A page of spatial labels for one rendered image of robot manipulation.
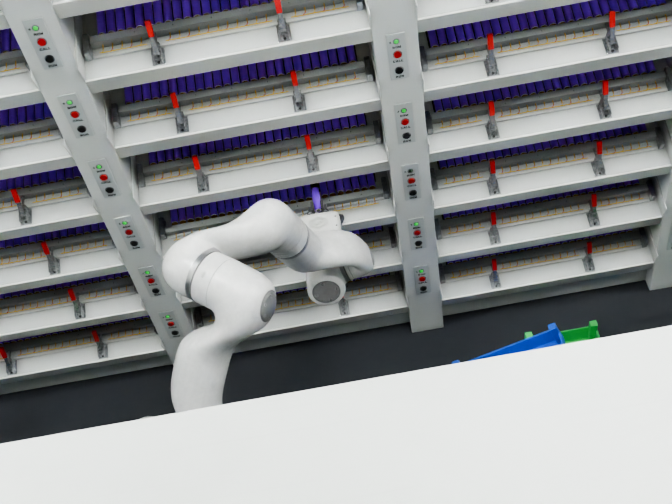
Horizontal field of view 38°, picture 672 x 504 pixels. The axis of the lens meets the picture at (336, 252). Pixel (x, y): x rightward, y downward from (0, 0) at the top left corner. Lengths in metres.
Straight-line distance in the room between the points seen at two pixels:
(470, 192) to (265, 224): 0.83
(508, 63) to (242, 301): 0.88
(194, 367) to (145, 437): 1.05
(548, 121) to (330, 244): 0.65
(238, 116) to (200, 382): 0.67
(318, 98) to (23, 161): 0.68
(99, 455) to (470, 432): 0.27
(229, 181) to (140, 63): 0.40
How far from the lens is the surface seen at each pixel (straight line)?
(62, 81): 2.12
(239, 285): 1.70
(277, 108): 2.19
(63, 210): 2.42
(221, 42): 2.09
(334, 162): 2.32
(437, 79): 2.20
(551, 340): 2.72
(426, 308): 2.77
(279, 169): 2.33
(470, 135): 2.34
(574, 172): 2.53
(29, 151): 2.30
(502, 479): 0.69
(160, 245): 2.51
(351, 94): 2.19
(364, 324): 2.86
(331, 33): 2.06
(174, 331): 2.74
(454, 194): 2.48
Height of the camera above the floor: 2.34
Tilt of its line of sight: 50 degrees down
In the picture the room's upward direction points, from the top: 12 degrees counter-clockwise
